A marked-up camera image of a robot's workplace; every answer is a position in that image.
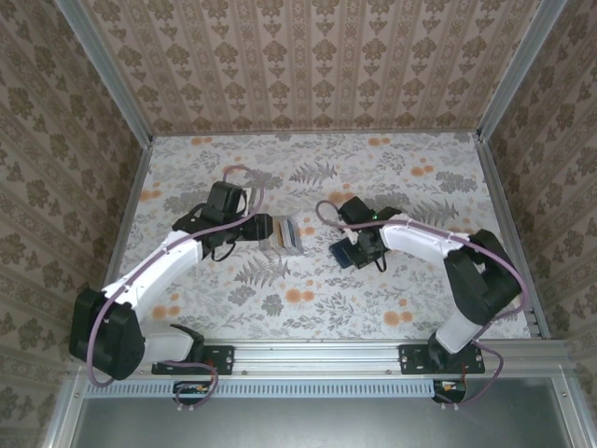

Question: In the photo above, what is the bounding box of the clear acrylic card stand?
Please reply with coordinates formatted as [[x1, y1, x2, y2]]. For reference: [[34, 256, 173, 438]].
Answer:
[[257, 214, 305, 257]]

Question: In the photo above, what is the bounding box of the grey sheet metal panel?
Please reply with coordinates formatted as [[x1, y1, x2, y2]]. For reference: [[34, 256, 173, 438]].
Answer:
[[72, 396, 573, 448]]

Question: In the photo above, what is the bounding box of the slotted grey cable duct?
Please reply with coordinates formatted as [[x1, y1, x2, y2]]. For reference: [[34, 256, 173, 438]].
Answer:
[[86, 378, 451, 399]]

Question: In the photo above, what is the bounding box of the aluminium table side rail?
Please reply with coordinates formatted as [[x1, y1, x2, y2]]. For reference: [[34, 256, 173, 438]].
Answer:
[[475, 133, 552, 341], [87, 137, 155, 342]]

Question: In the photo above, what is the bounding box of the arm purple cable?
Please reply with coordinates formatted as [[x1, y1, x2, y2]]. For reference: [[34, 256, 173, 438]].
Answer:
[[315, 200, 531, 412], [86, 163, 268, 414]]

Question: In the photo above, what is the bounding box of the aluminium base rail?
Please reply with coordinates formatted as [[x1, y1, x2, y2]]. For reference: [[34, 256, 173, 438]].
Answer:
[[69, 339, 571, 377]]

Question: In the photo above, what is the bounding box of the floral patterned table cover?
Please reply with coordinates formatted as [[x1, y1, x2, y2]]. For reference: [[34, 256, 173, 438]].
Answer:
[[100, 133, 536, 342]]

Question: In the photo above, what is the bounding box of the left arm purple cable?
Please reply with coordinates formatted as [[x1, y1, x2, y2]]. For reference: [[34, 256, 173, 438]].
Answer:
[[86, 163, 268, 414]]

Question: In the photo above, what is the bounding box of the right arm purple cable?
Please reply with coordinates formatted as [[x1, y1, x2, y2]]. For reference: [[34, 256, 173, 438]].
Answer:
[[315, 200, 531, 412]]

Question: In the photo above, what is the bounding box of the dark blue card holder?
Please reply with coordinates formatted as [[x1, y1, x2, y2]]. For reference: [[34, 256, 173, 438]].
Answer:
[[327, 239, 358, 269]]

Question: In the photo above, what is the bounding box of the aluminium frame post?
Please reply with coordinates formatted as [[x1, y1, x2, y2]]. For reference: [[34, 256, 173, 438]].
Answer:
[[40, 366, 88, 448], [552, 366, 597, 448], [51, 0, 155, 146], [476, 0, 574, 141]]

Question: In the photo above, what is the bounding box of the left gripper thin black cable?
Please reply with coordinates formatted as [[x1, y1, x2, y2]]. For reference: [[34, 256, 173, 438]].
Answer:
[[203, 238, 238, 262]]

